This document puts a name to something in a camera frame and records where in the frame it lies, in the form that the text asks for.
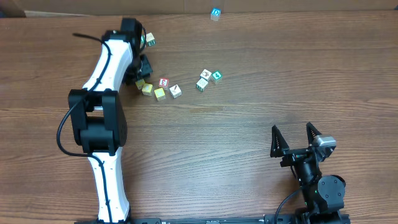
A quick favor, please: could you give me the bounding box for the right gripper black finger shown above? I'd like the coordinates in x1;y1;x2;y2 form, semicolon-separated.
306;122;322;145
270;125;289;157

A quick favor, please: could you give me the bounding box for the yellow wooden block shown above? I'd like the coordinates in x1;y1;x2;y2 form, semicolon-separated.
136;79;146;90

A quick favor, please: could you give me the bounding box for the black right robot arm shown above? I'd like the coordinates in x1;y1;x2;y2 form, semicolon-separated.
270;122;348;223

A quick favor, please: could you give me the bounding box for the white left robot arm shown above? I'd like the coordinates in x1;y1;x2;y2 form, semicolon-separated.
61;18;153;223

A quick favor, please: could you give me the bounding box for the yellow block left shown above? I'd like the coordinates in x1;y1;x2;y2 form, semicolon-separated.
142;83;153;96

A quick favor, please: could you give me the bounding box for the red number three block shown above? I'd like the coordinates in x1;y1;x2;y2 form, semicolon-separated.
159;78;169;91

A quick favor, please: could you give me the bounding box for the green R wooden block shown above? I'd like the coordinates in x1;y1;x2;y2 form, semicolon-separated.
146;32;156;47

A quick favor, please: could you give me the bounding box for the yellow block right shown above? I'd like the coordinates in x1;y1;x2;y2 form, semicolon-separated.
154;88;166;101

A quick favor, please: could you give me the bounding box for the white pencil picture block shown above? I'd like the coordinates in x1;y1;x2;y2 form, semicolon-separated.
169;85;182;99

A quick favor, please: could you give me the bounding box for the white green grid block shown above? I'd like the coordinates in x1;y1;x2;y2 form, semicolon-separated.
196;78;208;92

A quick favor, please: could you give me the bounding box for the white animal picture block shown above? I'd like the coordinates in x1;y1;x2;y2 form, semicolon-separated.
200;69;212;82

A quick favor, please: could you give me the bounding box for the green number four block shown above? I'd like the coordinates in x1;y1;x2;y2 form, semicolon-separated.
211;70;223;84

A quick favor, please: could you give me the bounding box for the blue letter block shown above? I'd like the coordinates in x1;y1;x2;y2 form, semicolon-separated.
210;7;221;21

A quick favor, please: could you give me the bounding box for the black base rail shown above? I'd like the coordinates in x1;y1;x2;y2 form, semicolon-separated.
75;214;351;224

